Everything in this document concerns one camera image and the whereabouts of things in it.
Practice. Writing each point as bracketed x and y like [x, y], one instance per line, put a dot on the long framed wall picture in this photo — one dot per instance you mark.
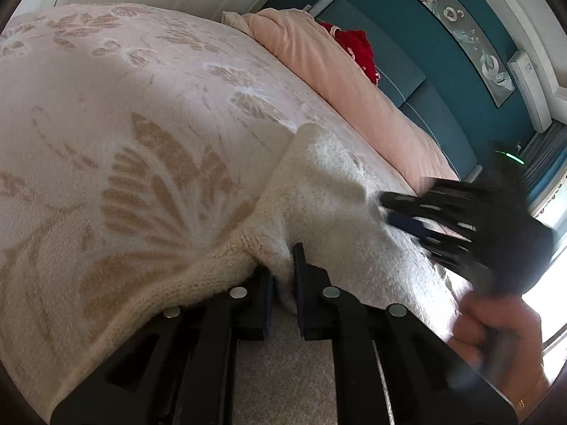
[465, 26]

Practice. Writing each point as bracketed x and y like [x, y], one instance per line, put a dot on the pink leaf-patterned blanket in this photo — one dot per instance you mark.
[133, 97]

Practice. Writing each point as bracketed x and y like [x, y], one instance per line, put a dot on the cream fleece garment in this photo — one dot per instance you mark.
[336, 195]

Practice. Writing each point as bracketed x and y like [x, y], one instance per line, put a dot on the teal padded headboard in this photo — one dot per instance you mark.
[425, 110]

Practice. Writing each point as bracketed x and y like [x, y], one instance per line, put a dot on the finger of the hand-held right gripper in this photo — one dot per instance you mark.
[405, 223]
[425, 201]

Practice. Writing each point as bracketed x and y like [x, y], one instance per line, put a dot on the red frilled garment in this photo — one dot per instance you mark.
[356, 48]

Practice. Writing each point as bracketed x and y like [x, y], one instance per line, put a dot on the pink pillow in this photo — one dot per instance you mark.
[336, 84]

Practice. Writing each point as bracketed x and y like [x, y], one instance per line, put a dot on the grey blue curtain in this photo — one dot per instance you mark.
[545, 159]

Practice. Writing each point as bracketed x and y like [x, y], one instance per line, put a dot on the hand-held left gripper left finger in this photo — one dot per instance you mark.
[267, 303]

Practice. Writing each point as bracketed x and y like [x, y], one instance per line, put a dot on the person's right hand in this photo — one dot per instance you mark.
[476, 327]

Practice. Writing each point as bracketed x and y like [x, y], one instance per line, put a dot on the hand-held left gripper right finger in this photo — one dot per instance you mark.
[301, 294]

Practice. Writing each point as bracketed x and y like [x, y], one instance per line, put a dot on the white wall air conditioner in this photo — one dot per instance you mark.
[531, 93]

